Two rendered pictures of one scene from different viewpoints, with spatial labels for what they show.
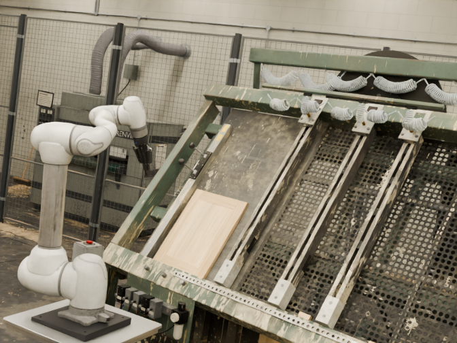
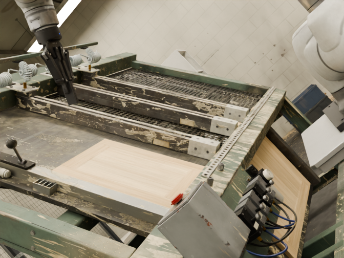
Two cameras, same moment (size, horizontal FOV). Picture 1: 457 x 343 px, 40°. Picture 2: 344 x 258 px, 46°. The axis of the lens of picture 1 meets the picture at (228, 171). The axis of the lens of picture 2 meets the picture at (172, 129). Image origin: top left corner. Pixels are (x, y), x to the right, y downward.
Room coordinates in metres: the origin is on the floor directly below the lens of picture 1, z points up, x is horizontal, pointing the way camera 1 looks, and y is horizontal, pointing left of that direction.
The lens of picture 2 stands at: (3.40, 1.67, 1.02)
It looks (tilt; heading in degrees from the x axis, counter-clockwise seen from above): 3 degrees up; 260
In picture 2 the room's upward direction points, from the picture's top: 43 degrees counter-clockwise
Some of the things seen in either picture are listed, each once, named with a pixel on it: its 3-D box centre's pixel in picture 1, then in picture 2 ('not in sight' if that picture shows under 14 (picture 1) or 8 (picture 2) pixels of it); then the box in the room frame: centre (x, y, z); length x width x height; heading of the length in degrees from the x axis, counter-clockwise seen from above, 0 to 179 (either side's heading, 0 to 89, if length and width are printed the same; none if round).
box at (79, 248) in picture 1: (87, 259); (205, 229); (3.33, 0.69, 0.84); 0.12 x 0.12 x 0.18; 51
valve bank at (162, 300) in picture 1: (147, 309); (261, 206); (3.11, 0.31, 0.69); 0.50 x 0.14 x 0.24; 51
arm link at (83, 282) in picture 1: (87, 279); (327, 49); (2.67, 0.55, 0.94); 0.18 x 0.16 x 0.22; 82
